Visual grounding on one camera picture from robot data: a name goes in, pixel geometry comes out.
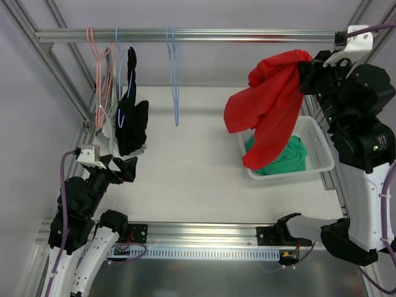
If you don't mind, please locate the blue wire hanger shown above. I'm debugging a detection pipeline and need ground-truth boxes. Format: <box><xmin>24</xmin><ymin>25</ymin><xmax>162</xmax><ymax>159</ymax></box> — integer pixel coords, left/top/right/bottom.
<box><xmin>171</xmin><ymin>27</ymin><xmax>182</xmax><ymax>127</ymax></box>

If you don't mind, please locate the red tank top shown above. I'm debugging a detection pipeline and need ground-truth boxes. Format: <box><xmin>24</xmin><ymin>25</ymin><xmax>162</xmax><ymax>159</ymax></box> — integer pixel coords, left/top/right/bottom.
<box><xmin>223</xmin><ymin>49</ymin><xmax>312</xmax><ymax>170</ymax></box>

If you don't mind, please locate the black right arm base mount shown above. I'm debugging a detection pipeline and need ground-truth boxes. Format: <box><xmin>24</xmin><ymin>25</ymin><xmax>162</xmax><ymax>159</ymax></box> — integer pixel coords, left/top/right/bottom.
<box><xmin>256</xmin><ymin>226</ymin><xmax>281</xmax><ymax>246</ymax></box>

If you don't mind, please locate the white plastic basket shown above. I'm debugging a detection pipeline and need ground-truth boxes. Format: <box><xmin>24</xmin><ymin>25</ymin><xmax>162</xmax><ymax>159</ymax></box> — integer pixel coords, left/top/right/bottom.
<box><xmin>246</xmin><ymin>116</ymin><xmax>335</xmax><ymax>180</ymax></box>

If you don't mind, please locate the white tank top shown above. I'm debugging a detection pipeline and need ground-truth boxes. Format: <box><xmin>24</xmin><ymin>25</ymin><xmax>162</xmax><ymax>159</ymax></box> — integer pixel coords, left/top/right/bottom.
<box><xmin>95</xmin><ymin>43</ymin><xmax>148</xmax><ymax>157</ymax></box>

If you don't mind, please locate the blue hanger with red top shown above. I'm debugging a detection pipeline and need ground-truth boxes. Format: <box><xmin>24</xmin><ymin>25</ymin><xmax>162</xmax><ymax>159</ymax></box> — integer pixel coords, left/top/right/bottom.
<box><xmin>166</xmin><ymin>27</ymin><xmax>180</xmax><ymax>124</ymax></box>

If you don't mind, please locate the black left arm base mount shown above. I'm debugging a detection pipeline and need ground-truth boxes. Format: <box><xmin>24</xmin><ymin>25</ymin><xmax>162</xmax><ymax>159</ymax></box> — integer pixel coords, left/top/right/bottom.
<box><xmin>126</xmin><ymin>223</ymin><xmax>149</xmax><ymax>244</ymax></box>

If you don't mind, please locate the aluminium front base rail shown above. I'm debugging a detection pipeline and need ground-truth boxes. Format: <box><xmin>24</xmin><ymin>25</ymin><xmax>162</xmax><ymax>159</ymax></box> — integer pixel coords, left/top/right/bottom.
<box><xmin>35</xmin><ymin>221</ymin><xmax>338</xmax><ymax>247</ymax></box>

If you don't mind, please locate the black tank top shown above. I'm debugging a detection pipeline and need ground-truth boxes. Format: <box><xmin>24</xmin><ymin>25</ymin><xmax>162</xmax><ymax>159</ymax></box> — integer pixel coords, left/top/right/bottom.
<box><xmin>115</xmin><ymin>47</ymin><xmax>149</xmax><ymax>157</ymax></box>

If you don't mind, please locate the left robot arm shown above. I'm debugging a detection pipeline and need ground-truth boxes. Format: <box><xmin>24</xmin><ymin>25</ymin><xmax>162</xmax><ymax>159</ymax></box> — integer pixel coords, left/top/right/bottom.
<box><xmin>41</xmin><ymin>155</ymin><xmax>138</xmax><ymax>296</ymax></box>

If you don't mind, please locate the blue hanger with black top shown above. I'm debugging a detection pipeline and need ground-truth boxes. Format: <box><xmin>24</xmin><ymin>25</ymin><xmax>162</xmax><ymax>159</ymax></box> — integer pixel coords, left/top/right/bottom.
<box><xmin>115</xmin><ymin>28</ymin><xmax>137</xmax><ymax>132</ymax></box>

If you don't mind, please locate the white slotted cable duct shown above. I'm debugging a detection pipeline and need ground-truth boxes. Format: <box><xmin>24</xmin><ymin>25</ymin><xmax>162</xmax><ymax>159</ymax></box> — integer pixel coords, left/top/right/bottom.
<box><xmin>105</xmin><ymin>246</ymin><xmax>280</xmax><ymax>262</ymax></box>

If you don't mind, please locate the pink wire hanger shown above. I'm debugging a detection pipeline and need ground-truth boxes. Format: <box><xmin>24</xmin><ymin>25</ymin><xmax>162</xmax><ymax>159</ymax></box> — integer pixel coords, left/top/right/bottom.
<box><xmin>86</xmin><ymin>27</ymin><xmax>115</xmax><ymax>129</ymax></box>

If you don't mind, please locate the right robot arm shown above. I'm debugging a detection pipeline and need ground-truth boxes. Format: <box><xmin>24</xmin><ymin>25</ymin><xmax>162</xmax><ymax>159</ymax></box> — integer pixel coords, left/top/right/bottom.
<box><xmin>275</xmin><ymin>51</ymin><xmax>395</xmax><ymax>266</ymax></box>

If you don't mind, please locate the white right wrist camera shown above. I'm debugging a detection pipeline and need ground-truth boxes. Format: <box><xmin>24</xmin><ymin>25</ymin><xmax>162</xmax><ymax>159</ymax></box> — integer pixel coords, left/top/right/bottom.
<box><xmin>323</xmin><ymin>25</ymin><xmax>374</xmax><ymax>67</ymax></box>

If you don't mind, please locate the green tank top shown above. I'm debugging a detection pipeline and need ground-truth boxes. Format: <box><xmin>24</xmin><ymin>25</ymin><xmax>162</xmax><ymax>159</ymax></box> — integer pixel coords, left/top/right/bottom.
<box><xmin>243</xmin><ymin>135</ymin><xmax>308</xmax><ymax>176</ymax></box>

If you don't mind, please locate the aluminium frame top rail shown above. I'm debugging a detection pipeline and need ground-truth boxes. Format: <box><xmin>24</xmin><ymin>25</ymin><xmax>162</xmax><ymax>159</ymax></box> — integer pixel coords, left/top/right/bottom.
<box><xmin>35</xmin><ymin>28</ymin><xmax>335</xmax><ymax>43</ymax></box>

